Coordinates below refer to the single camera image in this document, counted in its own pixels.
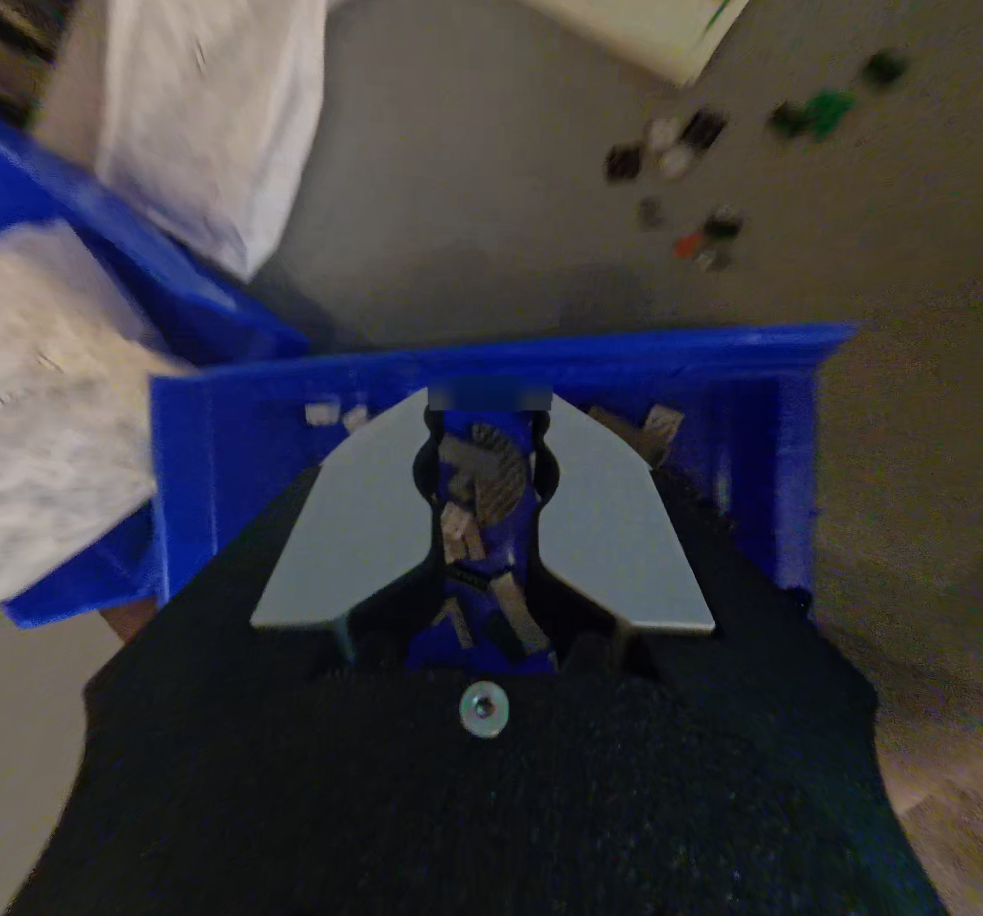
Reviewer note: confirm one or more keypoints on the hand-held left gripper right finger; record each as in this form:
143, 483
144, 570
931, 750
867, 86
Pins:
622, 540

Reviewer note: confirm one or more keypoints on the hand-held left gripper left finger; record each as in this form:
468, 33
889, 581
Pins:
361, 532

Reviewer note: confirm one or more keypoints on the blue plastic bin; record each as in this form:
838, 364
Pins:
192, 294
269, 432

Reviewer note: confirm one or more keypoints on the heap of grey toy bricks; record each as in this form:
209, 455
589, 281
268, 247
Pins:
491, 463

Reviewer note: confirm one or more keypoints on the grey desk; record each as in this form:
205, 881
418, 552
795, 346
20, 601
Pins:
476, 202

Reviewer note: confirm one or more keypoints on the pile of small toy bricks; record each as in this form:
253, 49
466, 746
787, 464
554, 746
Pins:
676, 156

